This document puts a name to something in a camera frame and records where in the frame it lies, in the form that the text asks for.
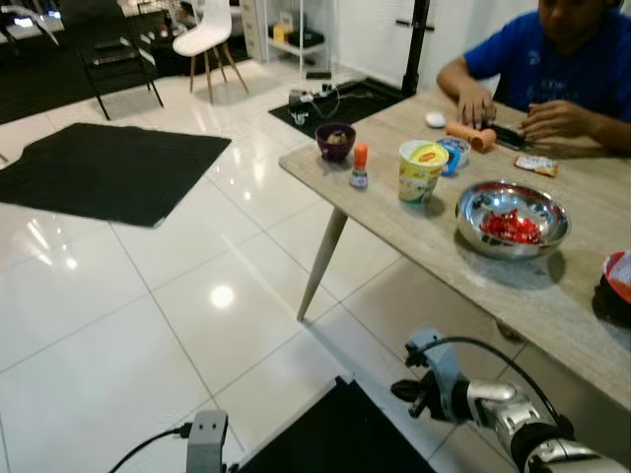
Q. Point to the shiny steel bowl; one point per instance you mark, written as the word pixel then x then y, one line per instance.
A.
pixel 513 200

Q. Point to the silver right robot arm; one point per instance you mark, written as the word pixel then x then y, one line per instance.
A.
pixel 523 424

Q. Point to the person's right hand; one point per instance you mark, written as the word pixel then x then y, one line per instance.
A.
pixel 476 106

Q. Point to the person's left hand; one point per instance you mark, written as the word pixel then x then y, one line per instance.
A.
pixel 557 120

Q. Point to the black floor mat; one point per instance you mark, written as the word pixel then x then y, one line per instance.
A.
pixel 335 434
pixel 108 172
pixel 360 103

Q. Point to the red wrapped snacks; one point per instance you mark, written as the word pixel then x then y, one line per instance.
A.
pixel 510 228

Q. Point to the yellow Lipton cup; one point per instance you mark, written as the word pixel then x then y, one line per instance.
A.
pixel 421 172

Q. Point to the black bowl with red-white lid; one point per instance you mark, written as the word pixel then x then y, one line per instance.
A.
pixel 618 286

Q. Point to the small bottle with orange cap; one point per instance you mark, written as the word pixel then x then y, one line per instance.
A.
pixel 359 169

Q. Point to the small snack packet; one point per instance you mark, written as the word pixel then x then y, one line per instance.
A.
pixel 536 166

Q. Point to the light wooden dining table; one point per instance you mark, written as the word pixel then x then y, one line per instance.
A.
pixel 592 197

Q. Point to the small purple bowl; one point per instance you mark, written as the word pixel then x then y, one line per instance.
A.
pixel 335 146

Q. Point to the orange cylinder roll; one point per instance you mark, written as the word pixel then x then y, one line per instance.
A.
pixel 468 135

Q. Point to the black phone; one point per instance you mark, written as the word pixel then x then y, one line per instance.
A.
pixel 510 137

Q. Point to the small white round object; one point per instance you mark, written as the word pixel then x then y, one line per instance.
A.
pixel 435 119

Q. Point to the black upright pole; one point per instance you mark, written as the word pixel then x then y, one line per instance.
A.
pixel 416 44

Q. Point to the person in blue shirt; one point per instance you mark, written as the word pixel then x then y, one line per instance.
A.
pixel 572 59

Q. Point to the white shelf unit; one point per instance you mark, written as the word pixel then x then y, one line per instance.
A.
pixel 291 44

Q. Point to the white chair with wooden legs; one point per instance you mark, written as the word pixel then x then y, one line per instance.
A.
pixel 209 34

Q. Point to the black metal chair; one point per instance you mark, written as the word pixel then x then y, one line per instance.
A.
pixel 108 49

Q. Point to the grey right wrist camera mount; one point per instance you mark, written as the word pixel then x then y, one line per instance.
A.
pixel 446 372

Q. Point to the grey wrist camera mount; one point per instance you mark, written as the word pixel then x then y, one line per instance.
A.
pixel 446 372
pixel 207 443

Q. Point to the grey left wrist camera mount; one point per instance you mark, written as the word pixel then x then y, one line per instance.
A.
pixel 207 443

